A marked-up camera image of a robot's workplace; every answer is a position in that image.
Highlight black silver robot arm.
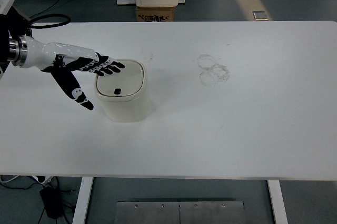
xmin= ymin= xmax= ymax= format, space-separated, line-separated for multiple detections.
xmin=1 ymin=8 xmax=125 ymax=110

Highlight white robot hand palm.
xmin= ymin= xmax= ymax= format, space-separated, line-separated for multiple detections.
xmin=16 ymin=36 xmax=97 ymax=70

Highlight black power adapter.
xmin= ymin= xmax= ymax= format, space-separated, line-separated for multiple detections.
xmin=39 ymin=187 xmax=63 ymax=219

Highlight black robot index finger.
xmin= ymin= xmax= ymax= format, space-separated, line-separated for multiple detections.
xmin=88 ymin=68 xmax=121 ymax=76

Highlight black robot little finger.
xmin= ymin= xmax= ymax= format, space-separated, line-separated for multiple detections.
xmin=94 ymin=52 xmax=110 ymax=63

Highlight black floor cable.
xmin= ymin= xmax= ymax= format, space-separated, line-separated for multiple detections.
xmin=0 ymin=176 xmax=77 ymax=224

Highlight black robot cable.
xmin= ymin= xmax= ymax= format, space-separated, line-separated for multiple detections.
xmin=26 ymin=14 xmax=71 ymax=29

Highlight brown cardboard box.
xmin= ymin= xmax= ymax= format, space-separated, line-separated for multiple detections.
xmin=135 ymin=6 xmax=175 ymax=22

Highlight white power strip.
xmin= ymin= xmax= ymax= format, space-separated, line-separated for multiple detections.
xmin=32 ymin=176 xmax=53 ymax=185

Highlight cream plastic trash can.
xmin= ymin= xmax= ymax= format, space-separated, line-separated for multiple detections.
xmin=94 ymin=59 xmax=150 ymax=123

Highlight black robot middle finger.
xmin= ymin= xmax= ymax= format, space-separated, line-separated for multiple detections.
xmin=79 ymin=62 xmax=125 ymax=72

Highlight white left table leg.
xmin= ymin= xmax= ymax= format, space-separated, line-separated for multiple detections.
xmin=72 ymin=177 xmax=94 ymax=224

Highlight metal floor socket plate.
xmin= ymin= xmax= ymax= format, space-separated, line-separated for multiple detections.
xmin=252 ymin=11 xmax=269 ymax=21

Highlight white right table leg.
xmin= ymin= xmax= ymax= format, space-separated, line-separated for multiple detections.
xmin=267 ymin=180 xmax=289 ymax=224

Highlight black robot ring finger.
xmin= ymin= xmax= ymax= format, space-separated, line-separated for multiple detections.
xmin=68 ymin=59 xmax=118 ymax=70

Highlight white table foot bar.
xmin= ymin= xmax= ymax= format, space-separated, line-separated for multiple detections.
xmin=116 ymin=0 xmax=185 ymax=5

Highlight white table leg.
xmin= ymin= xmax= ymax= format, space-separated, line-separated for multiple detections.
xmin=72 ymin=177 xmax=94 ymax=224
xmin=267 ymin=180 xmax=289 ymax=224

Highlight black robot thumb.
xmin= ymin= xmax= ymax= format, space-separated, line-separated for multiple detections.
xmin=51 ymin=66 xmax=94 ymax=110

